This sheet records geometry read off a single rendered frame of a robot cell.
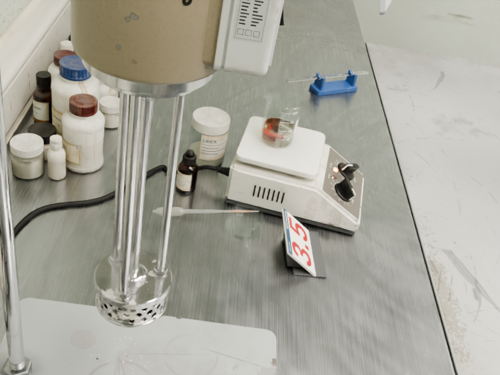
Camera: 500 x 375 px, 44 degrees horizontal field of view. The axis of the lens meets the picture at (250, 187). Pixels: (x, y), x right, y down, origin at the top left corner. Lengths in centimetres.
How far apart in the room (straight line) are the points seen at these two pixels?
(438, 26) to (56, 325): 200
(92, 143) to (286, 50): 63
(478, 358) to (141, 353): 41
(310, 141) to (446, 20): 159
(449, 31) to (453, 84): 103
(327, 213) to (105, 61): 57
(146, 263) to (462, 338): 45
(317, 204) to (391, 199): 18
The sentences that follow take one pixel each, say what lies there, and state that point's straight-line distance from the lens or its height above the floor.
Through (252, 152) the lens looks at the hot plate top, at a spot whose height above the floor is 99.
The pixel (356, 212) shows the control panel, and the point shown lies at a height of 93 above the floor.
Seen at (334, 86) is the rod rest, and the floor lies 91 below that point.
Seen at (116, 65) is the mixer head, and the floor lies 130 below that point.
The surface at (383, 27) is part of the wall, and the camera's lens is 244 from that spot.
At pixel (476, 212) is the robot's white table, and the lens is 108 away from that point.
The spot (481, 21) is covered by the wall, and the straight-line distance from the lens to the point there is 252.
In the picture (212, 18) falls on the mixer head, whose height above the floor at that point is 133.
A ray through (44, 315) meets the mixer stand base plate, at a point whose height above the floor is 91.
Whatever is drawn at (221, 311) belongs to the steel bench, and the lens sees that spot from 78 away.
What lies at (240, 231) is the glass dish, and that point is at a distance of 86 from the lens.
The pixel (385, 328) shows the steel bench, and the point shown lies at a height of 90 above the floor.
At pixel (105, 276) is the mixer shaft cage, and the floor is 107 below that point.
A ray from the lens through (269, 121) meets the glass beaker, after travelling 89.
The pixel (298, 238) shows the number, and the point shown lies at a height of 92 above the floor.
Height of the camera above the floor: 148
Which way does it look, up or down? 37 degrees down
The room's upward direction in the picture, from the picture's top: 12 degrees clockwise
